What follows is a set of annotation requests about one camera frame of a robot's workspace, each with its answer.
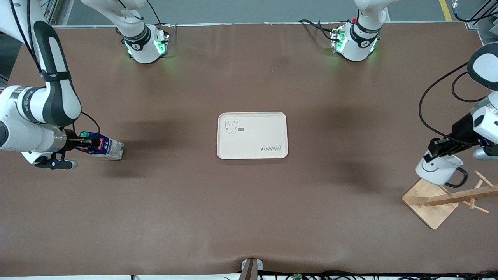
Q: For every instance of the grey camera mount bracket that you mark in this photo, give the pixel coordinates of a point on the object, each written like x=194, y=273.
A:
x=251, y=270

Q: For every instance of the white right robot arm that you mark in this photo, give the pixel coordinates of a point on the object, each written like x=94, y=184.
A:
x=50, y=105

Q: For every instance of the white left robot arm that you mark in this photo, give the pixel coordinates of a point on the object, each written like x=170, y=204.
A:
x=358, y=42

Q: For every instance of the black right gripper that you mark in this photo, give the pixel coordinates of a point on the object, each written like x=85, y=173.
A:
x=71, y=140

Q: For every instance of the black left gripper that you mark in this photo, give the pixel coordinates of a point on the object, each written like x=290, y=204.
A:
x=460, y=133

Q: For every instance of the aluminium frame post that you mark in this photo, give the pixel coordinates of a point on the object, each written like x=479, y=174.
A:
x=50, y=11
x=486, y=29

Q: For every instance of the cream tray with rabbit print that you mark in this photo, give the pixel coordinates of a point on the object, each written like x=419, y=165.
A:
x=253, y=136

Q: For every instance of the wooden cup rack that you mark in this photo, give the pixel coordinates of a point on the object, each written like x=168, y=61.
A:
x=430, y=206

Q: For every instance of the blue white milk carton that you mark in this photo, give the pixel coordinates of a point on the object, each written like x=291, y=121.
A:
x=111, y=149

